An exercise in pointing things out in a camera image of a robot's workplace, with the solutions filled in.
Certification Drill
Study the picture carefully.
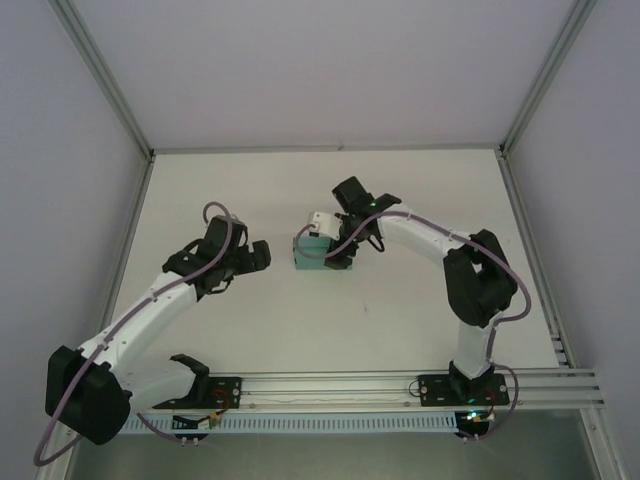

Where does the teal paper box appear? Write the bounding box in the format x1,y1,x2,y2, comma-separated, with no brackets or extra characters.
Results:
291,233,354,273

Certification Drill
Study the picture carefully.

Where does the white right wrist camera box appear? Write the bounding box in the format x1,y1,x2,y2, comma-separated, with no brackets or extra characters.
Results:
305,210,342,241

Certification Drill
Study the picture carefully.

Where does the aluminium frame back rail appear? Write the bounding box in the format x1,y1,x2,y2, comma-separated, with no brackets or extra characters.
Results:
151,143,504,154

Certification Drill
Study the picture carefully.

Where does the aluminium frame side rail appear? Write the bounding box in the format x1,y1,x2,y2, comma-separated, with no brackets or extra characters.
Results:
97,154,157,341
498,149,572,370

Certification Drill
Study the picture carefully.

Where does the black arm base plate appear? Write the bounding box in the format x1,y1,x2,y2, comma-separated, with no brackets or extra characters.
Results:
417,373,510,407
199,374,245,410

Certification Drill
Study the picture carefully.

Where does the aluminium mounting rail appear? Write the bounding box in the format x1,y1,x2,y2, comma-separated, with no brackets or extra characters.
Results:
134,366,607,413

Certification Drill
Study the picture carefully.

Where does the small wired connector board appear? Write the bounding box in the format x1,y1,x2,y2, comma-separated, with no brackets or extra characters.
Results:
171,409,225,432
458,406,497,427

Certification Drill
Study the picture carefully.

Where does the white slotted cable duct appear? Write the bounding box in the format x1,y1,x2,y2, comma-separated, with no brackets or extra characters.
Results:
119,411,459,436

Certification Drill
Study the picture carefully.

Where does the aluminium frame corner post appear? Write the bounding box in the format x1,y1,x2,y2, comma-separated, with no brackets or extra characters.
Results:
499,0,600,157
48,0,155,160

